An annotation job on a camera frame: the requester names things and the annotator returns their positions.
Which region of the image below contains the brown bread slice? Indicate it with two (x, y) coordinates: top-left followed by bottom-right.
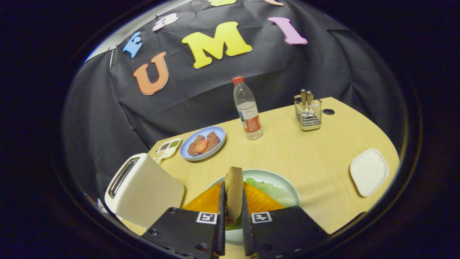
(224, 166), (245, 225)

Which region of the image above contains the brown meat patty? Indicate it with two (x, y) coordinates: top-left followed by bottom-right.
(188, 135), (205, 156)
(206, 132), (221, 151)

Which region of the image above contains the green lettuce leaf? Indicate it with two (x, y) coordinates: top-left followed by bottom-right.
(225, 177), (297, 231)

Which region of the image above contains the blue plate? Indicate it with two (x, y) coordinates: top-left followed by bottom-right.
(179, 126), (226, 162)

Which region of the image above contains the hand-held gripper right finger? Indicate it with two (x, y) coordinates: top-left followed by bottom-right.
(241, 181), (330, 259)

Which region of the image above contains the metal wire utensil holder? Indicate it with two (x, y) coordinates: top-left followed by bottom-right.
(294, 94), (323, 131)

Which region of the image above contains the pale green plate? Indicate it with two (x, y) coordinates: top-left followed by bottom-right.
(207, 169), (300, 247)

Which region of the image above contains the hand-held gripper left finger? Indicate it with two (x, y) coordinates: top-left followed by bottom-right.
(141, 181), (227, 259)

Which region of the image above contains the clear plastic water bottle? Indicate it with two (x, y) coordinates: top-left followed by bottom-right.
(232, 76), (264, 140)

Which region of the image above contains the white seasoning tray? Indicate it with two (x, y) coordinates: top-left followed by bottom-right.
(153, 138), (183, 161)

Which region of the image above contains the white toaster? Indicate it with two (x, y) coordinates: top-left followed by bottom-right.
(104, 153), (185, 229)

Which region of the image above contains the white square plate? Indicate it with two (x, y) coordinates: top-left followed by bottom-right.
(350, 148), (390, 197)

